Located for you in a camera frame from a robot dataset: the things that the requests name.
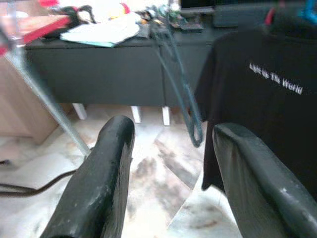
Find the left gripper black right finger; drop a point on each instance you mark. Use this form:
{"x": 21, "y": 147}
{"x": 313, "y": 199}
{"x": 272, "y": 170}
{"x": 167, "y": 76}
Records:
{"x": 260, "y": 198}

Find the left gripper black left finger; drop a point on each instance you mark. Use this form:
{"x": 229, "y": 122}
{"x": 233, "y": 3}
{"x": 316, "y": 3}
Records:
{"x": 99, "y": 186}

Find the dark slim clothes hanger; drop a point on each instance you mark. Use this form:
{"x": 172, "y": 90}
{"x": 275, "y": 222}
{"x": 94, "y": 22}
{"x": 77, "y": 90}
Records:
{"x": 185, "y": 85}

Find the black printed T-shirt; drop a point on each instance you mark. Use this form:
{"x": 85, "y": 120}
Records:
{"x": 247, "y": 111}

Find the silver metal clothes rack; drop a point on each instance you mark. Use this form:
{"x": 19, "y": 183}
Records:
{"x": 47, "y": 100}

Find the light wooden sideboard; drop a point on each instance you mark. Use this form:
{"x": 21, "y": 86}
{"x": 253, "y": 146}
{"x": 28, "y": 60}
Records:
{"x": 22, "y": 106}

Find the black TV console cabinet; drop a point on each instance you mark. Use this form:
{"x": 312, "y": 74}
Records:
{"x": 99, "y": 74}

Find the white paper stack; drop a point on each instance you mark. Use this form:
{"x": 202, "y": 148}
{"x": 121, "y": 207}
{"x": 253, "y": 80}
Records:
{"x": 104, "y": 32}

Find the marble table with red edge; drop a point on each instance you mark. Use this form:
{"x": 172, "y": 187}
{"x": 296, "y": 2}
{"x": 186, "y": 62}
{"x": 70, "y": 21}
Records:
{"x": 42, "y": 24}

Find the black mouse plush toy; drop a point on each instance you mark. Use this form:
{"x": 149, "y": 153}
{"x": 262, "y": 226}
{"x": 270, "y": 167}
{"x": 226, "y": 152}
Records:
{"x": 74, "y": 15}

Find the yellow round plush toy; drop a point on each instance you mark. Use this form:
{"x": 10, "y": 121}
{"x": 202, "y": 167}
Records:
{"x": 119, "y": 12}

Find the black flat television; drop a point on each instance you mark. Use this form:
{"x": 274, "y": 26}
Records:
{"x": 198, "y": 3}

